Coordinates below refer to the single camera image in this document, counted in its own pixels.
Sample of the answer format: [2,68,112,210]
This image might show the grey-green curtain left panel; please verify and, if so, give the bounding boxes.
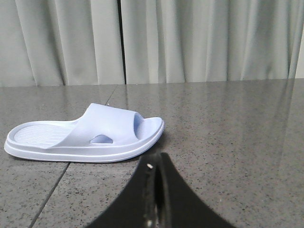
[0,0,126,87]

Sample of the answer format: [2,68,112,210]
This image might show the light blue right-side slipper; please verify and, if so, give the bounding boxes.
[4,103,164,163]

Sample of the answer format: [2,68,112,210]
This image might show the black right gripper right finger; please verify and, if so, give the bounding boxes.
[156,153,234,228]

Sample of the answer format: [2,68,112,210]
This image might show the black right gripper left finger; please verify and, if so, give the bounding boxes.
[87,154,157,228]

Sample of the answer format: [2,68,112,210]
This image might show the grey-green curtain right panel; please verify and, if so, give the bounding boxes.
[121,0,304,84]

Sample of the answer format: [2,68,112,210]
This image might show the grey-green curtain panel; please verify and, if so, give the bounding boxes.
[0,0,126,87]
[121,0,304,84]

